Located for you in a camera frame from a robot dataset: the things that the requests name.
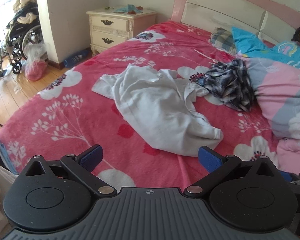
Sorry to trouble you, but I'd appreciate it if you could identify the clothes heap on wheelchair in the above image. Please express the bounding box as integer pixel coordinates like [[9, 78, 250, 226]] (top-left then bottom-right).
[[11, 0, 39, 24]]

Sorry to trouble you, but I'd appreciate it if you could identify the red floral bed blanket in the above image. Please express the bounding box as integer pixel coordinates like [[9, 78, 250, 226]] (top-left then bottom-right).
[[0, 20, 281, 193]]

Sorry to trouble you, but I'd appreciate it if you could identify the cream bedside nightstand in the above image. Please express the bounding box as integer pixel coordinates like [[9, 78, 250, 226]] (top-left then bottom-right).
[[87, 7, 157, 55]]

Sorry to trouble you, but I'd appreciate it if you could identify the black wheelchair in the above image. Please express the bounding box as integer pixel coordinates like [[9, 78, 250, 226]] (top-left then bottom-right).
[[0, 3, 44, 75]]

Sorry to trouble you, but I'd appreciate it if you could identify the plaid checkered shirt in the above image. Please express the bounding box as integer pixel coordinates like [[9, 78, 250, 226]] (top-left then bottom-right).
[[202, 59, 254, 112]]

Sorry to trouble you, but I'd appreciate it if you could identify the pink white headboard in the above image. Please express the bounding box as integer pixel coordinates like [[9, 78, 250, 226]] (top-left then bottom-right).
[[171, 0, 300, 44]]

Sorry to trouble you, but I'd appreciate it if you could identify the white button shirt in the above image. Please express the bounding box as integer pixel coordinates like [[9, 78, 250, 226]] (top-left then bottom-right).
[[92, 64, 223, 157]]

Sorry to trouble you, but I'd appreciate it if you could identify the pastel patchwork quilt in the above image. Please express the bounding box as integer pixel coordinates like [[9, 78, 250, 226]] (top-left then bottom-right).
[[231, 27, 300, 174]]

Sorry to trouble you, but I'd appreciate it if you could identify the plaid pillow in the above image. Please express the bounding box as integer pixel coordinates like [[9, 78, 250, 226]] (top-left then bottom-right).
[[210, 28, 237, 55]]

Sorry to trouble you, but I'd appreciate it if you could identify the red plastic bag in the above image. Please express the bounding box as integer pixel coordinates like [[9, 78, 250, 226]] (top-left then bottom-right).
[[24, 43, 47, 81]]

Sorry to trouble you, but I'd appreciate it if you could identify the blue cloth on nightstand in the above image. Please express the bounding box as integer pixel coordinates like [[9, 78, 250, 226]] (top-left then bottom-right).
[[114, 4, 143, 15]]

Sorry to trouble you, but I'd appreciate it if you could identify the blue water bottle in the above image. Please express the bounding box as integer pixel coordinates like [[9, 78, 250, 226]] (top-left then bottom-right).
[[63, 48, 90, 68]]

